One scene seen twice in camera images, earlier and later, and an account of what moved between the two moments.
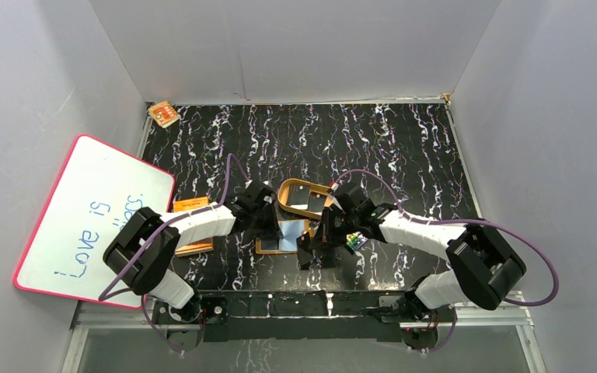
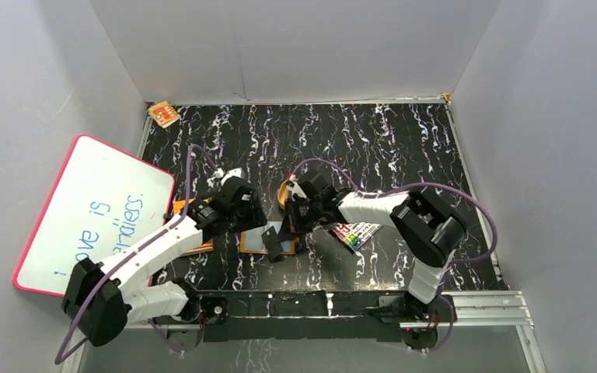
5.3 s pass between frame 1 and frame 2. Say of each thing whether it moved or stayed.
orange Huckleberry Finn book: stayed
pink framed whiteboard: stayed
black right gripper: moved
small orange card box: stayed
